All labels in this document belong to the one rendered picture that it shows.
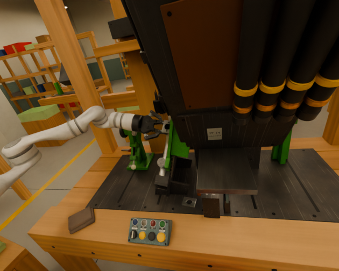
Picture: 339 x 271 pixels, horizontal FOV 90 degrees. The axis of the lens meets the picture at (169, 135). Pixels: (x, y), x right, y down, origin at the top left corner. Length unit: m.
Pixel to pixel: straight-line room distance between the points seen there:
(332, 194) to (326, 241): 0.21
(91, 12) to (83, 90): 11.25
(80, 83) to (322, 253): 1.26
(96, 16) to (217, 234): 12.03
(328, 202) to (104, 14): 11.85
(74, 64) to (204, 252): 1.08
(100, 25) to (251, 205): 11.86
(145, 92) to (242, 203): 0.72
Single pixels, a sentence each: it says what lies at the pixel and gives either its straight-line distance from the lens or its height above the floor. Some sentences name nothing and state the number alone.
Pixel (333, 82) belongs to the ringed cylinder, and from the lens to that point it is 0.42.
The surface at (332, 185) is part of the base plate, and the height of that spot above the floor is 0.90.
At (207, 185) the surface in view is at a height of 1.13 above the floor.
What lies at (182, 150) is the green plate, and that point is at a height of 1.14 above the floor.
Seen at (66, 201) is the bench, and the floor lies 0.88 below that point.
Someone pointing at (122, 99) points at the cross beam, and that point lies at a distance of 1.16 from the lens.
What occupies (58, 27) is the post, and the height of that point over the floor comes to 1.67.
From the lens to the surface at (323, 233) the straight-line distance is 0.78.
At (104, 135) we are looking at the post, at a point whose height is 1.03.
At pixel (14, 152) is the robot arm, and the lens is 0.84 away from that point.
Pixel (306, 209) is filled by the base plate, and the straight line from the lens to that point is 0.82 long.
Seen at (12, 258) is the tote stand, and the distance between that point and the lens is 1.18.
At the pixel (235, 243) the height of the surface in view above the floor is 0.90.
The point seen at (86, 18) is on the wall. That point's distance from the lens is 12.53.
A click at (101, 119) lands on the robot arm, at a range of 0.80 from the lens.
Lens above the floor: 1.50
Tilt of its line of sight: 28 degrees down
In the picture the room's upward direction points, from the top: 11 degrees counter-clockwise
